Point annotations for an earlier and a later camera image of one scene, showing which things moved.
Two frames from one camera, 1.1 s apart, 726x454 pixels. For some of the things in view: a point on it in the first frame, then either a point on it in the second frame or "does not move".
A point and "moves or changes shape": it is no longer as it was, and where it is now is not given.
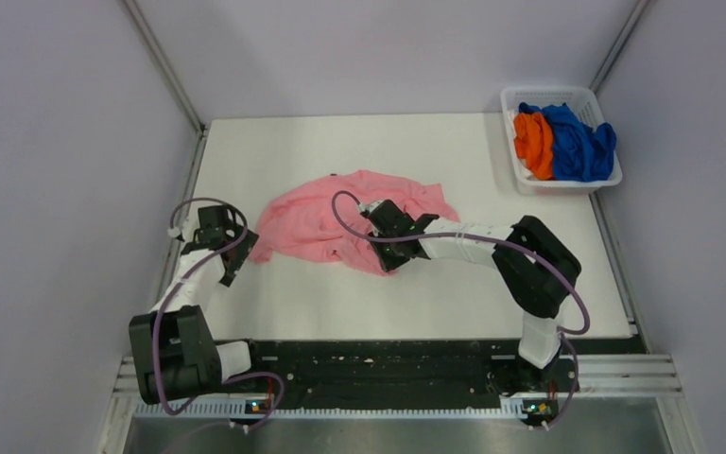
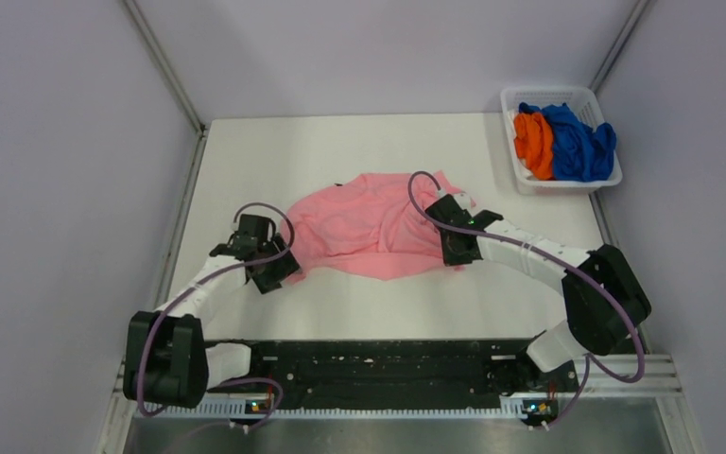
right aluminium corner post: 620,43 does not move
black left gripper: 242,250 -> 285,265
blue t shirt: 579,153 does not move
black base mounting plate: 421,370 does not move
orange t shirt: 534,144 does not move
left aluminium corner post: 171,77 does not move
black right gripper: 388,263 -> 451,258
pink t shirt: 296,218 moves or changes shape
